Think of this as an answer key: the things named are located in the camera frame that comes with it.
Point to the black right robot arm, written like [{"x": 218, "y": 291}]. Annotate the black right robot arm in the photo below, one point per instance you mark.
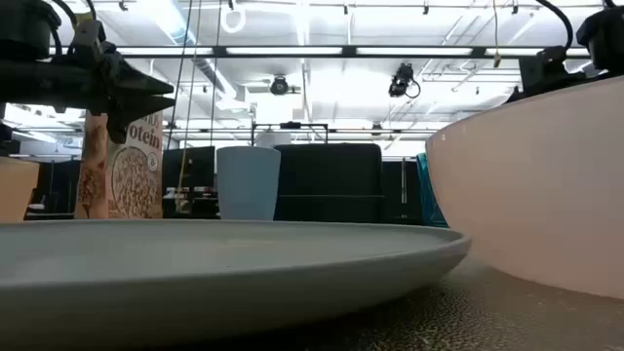
[{"x": 604, "y": 34}]

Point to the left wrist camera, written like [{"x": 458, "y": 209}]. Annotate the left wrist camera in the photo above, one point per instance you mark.
[{"x": 88, "y": 36}]

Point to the light blue cup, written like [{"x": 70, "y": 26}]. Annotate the light blue cup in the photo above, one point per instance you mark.
[{"x": 248, "y": 185}]

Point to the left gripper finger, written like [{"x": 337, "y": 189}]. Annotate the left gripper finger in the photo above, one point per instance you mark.
[
  {"x": 139, "y": 107},
  {"x": 139, "y": 83}
]

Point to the grey round plate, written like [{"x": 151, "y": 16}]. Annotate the grey round plate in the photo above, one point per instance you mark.
[{"x": 219, "y": 263}]

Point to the black overhead frame bar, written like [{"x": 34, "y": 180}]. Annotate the black overhead frame bar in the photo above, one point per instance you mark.
[{"x": 292, "y": 50}]

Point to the orange plastic tray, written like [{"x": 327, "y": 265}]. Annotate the orange plastic tray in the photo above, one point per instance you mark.
[{"x": 14, "y": 190}]

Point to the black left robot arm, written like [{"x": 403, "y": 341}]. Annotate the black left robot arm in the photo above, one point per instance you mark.
[{"x": 34, "y": 85}]

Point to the black ceiling camera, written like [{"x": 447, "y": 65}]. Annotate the black ceiling camera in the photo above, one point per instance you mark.
[
  {"x": 402, "y": 80},
  {"x": 279, "y": 86}
]

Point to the pink bowl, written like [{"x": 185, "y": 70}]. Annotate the pink bowl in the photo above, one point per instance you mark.
[{"x": 536, "y": 195}]

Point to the orange cereal box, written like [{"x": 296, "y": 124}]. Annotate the orange cereal box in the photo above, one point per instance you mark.
[{"x": 131, "y": 180}]

